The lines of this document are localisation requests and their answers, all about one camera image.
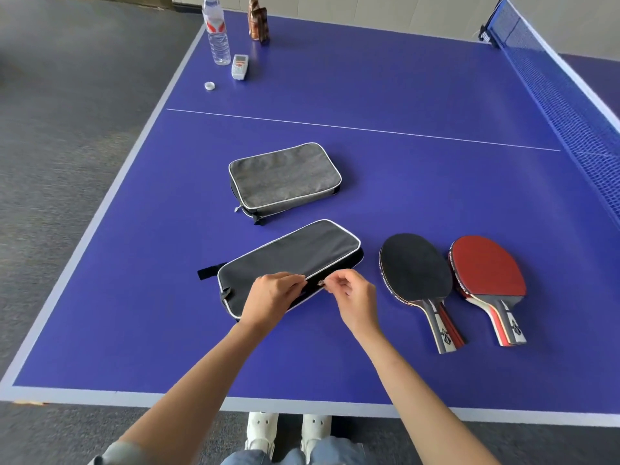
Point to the person's left hand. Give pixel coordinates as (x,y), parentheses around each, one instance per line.
(269,298)

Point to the person's right hand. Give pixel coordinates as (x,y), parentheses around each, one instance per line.
(357,302)

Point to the person's left fingers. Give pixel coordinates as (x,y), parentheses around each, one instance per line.
(288,284)

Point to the person's right thumb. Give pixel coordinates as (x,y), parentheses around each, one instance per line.
(334,288)

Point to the black paddle case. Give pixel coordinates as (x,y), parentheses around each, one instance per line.
(295,259)

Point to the person's right forearm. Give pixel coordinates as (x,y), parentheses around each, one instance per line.
(416,401)

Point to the person's left forearm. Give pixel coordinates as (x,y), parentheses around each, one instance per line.
(193,399)

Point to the black rubber table tennis paddle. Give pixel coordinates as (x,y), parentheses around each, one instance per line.
(417,278)

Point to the grey paddle case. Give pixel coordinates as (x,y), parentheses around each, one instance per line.
(283,179)

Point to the person's right white shoe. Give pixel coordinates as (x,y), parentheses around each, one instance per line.
(314,433)

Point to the person's white shoe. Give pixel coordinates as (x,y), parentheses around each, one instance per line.
(314,433)
(261,433)

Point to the person's left white shoe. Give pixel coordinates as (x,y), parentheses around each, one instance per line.
(261,433)

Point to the red rubber table tennis paddle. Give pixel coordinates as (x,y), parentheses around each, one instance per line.
(487,273)

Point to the person's blue jeans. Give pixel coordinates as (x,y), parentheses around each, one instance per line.
(295,452)

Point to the white handheld device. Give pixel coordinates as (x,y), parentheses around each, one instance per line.
(240,66)

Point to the clear plastic water bottle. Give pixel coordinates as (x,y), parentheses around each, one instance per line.
(216,33)

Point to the brown drink bottle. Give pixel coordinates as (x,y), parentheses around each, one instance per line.
(257,19)

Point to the blue table tennis net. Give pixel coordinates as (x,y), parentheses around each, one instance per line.
(562,96)

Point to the black net post clamp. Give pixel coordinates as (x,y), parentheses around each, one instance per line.
(485,34)

